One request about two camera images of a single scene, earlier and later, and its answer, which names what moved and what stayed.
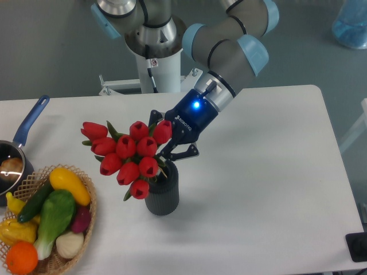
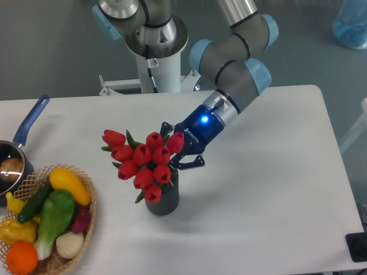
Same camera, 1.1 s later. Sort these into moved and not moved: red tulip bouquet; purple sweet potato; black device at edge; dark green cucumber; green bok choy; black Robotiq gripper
Moved: black Robotiq gripper; red tulip bouquet
Not moved: black device at edge; dark green cucumber; purple sweet potato; green bok choy
